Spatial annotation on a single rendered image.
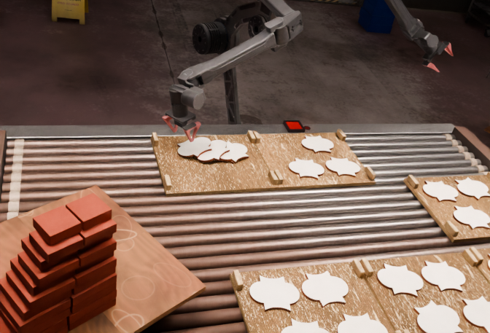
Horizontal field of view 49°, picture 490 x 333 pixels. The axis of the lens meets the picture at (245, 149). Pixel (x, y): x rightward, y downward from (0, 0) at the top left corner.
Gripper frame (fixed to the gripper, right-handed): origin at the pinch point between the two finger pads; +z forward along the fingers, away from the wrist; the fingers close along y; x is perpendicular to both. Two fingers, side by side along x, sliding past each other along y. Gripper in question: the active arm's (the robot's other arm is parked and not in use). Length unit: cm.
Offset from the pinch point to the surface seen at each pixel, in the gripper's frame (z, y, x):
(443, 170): 35, -63, -86
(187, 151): 7.4, -0.6, -0.6
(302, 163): 17.7, -28.9, -33.4
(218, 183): 11.3, -19.8, 1.9
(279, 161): 16.8, -22.2, -27.8
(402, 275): 22, -86, -14
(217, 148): 8.4, -6.6, -10.2
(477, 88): 169, 47, -401
